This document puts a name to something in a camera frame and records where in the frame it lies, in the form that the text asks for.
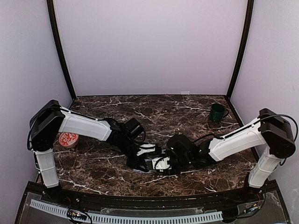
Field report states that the lavender and black folding umbrella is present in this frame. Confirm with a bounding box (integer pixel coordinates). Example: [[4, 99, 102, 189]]
[[132, 149, 169, 175]]

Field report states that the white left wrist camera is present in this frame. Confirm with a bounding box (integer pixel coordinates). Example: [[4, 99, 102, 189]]
[[136, 144, 160, 156]]

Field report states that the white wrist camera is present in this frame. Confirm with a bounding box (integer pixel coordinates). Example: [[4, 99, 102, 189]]
[[145, 156, 171, 172], [136, 144, 160, 156]]

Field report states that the black right corner post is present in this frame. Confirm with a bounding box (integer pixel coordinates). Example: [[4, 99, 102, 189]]
[[226, 0, 255, 101]]

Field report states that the black corner post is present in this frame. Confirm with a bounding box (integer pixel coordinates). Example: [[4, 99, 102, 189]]
[[226, 0, 255, 101], [46, 0, 77, 101]]

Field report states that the black left corner post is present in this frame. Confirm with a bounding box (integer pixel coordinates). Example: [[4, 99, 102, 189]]
[[46, 0, 77, 101]]

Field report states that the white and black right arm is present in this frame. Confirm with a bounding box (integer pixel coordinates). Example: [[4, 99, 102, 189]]
[[155, 108, 299, 188]]

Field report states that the red patterned ceramic bowl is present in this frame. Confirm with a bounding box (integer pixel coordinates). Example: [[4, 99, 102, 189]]
[[59, 133, 79, 148]]

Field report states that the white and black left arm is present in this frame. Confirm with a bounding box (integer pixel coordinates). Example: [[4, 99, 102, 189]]
[[27, 100, 148, 189]]

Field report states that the dark green ceramic mug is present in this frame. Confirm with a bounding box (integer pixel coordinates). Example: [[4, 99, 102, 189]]
[[209, 103, 229, 123]]

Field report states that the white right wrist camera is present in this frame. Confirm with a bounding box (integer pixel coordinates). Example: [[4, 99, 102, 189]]
[[145, 156, 171, 172]]

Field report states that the grey slotted cable duct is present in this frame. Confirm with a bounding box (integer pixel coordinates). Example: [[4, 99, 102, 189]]
[[29, 199, 223, 224]]

